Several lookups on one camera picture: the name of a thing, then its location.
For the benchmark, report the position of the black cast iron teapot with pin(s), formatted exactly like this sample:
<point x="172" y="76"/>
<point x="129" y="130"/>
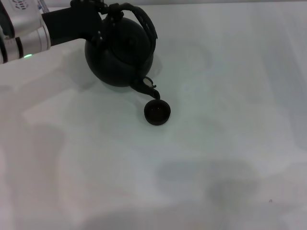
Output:
<point x="120" y="57"/>

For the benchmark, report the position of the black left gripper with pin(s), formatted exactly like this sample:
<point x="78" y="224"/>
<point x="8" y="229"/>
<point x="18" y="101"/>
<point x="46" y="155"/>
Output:
<point x="72" y="24"/>

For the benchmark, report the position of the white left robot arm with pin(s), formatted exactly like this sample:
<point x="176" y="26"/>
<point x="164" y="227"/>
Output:
<point x="21" y="31"/>

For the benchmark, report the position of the small dark round teacup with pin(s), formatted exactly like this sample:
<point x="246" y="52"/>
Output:
<point x="157" y="115"/>

